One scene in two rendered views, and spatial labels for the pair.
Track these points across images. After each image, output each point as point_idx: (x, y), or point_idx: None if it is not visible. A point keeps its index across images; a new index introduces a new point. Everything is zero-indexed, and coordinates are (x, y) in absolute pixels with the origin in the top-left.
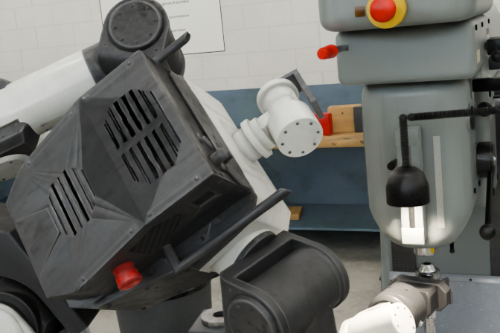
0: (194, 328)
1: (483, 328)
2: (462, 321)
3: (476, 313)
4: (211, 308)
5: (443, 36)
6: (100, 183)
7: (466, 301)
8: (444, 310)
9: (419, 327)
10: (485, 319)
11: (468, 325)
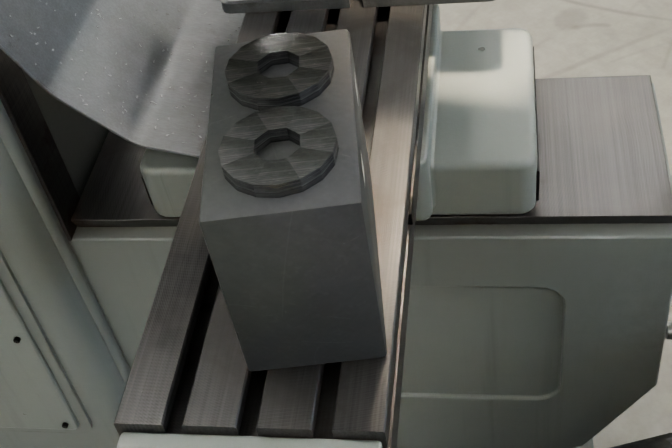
0: (345, 192)
1: None
2: None
3: None
4: (238, 175)
5: None
6: None
7: None
8: None
9: (65, 46)
10: None
11: None
